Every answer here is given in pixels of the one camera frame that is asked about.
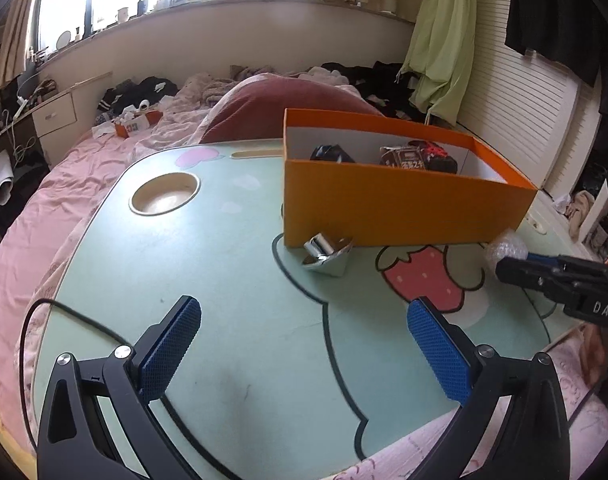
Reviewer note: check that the lime green hanging garment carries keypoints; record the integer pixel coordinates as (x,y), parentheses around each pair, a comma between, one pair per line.
(444,40)

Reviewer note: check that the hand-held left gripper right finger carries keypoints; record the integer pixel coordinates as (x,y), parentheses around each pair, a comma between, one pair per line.
(439,355)

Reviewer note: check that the white paper roll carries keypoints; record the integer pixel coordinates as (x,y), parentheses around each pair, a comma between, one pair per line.
(1,180)

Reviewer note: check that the pile of black clothes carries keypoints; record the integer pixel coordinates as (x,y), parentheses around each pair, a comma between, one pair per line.
(374,82)

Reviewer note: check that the orange cardboard box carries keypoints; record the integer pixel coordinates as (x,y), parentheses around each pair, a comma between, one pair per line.
(384,205)

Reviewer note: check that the black shiny pouch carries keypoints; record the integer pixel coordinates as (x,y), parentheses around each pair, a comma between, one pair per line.
(331,154)

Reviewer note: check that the mint green cartoon desktop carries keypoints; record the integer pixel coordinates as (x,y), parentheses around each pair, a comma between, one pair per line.
(224,285)

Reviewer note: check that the maroon pillow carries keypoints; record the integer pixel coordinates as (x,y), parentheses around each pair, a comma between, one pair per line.
(284,102)

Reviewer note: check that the white mug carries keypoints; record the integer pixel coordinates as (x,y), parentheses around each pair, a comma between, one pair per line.
(122,15)

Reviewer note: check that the cream desk with drawers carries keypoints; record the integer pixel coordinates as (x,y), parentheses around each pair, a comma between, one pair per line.
(56,115)

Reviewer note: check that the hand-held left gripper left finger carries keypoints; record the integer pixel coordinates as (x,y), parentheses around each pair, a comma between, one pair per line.
(169,350)

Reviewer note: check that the orange carton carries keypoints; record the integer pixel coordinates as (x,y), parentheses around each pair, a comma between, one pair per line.
(144,124)

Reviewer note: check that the crumpled pink quilt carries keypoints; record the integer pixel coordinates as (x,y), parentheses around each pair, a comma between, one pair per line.
(194,90)

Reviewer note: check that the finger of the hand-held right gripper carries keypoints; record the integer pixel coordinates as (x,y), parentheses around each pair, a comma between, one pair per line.
(529,272)
(549,259)

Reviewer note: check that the clear bubble wrap wad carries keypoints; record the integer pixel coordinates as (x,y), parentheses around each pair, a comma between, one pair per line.
(506,247)

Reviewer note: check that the pink bed sheet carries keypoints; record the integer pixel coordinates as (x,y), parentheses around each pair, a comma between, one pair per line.
(59,200)

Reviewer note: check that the beige cloth bundle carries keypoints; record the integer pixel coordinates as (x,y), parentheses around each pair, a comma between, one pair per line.
(580,210)

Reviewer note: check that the black and white striped clothes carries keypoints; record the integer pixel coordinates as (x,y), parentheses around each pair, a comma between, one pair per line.
(134,92)

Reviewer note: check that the dark brown snack packet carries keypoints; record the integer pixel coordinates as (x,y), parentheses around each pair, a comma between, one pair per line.
(401,157)

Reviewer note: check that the black hanging garment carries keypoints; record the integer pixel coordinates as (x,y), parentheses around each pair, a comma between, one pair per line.
(559,5)

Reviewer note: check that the black monitor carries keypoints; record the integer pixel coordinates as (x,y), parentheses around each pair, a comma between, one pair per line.
(19,87)

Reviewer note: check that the dark red pouch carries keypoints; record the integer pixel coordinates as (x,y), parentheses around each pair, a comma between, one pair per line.
(434,157)

